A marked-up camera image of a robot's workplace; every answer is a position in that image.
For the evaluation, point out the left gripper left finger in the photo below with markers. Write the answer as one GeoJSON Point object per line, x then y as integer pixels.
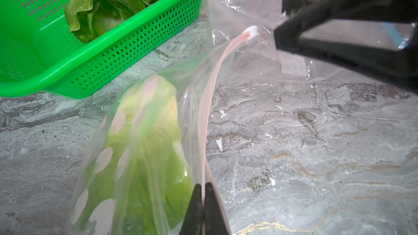
{"type": "Point", "coordinates": [193, 221]}

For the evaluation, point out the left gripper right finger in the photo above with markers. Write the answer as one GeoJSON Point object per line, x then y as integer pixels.
{"type": "Point", "coordinates": [215, 222]}

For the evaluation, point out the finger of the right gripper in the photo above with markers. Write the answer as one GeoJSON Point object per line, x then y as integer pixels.
{"type": "Point", "coordinates": [396, 67]}
{"type": "Point", "coordinates": [306, 14]}

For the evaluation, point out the clear zip bag blue seal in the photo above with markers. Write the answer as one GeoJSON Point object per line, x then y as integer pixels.
{"type": "Point", "coordinates": [242, 32]}

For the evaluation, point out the green plastic basket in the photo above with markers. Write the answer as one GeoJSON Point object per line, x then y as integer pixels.
{"type": "Point", "coordinates": [73, 48]}

